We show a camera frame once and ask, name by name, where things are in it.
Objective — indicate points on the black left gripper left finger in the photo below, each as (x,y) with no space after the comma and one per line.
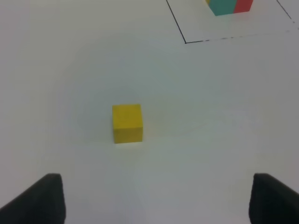
(42,203)

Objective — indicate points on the template green cube block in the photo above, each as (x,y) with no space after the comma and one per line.
(222,7)

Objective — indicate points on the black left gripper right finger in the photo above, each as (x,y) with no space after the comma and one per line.
(272,202)

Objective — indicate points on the template red cube block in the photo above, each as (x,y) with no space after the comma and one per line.
(242,6)

